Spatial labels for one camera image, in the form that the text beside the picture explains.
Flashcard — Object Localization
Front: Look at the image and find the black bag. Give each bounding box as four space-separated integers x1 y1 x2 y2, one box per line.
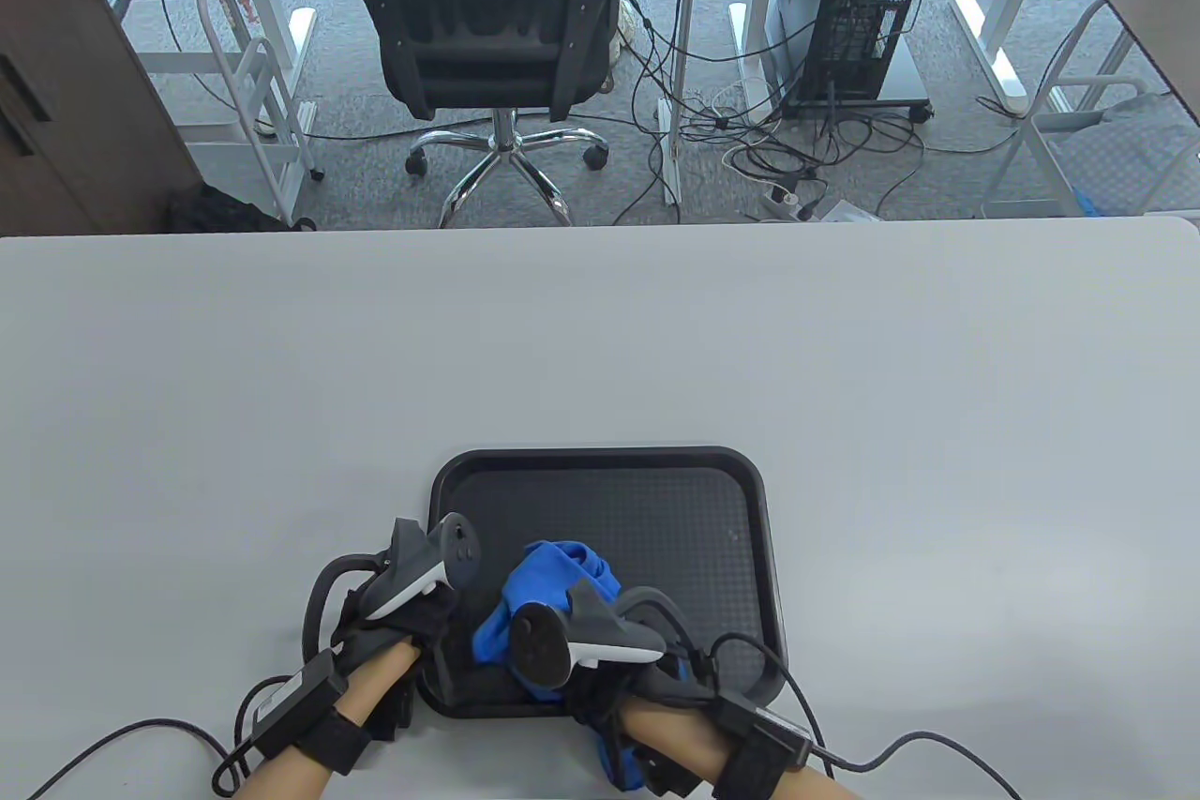
167 184 318 234

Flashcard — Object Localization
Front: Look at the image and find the dark brown tabletop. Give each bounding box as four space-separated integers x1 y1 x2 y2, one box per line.
1092 0 1200 126

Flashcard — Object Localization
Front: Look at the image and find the white rolling cart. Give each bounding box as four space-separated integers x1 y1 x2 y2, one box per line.
103 0 325 225

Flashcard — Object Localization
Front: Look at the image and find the grey white left hand controller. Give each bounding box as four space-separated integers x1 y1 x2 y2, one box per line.
364 512 482 623

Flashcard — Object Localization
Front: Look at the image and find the white power strip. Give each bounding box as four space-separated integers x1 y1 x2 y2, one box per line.
761 184 817 221

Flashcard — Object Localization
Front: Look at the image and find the blue rectangular towel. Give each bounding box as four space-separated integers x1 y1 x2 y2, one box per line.
472 540 697 790

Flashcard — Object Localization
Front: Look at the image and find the grey white right hand controller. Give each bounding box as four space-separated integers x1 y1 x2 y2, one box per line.
509 580 668 690

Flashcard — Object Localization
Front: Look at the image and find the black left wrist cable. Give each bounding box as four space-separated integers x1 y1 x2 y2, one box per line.
28 551 387 800

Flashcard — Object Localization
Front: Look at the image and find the tangle of black floor cables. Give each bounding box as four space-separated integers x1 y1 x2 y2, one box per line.
619 0 938 225

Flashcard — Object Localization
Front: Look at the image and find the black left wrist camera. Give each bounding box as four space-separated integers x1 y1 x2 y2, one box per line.
248 648 371 775

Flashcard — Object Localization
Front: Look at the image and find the grey white hand controller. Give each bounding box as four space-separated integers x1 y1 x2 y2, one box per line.
364 512 482 623
509 580 668 690

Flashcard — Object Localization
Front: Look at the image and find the black office chair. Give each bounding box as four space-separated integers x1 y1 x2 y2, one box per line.
339 0 627 229

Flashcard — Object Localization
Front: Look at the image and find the dark brown cabinet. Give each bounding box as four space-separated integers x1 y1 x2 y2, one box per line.
0 0 203 235

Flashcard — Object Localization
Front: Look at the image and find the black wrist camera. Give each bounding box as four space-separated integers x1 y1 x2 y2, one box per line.
248 648 371 775
711 692 815 800

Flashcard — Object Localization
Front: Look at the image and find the person's right hand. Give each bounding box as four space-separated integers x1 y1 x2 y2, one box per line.
562 648 721 737

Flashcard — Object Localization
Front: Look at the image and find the person's left forearm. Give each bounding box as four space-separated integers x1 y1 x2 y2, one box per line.
234 636 420 800

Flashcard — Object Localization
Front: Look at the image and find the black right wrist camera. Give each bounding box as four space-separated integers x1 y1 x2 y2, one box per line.
711 692 815 800

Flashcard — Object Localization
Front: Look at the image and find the black plastic tray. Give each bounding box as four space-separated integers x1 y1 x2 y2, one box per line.
415 446 788 719

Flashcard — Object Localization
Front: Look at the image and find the person's left hand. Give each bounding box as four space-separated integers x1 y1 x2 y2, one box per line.
328 587 462 700

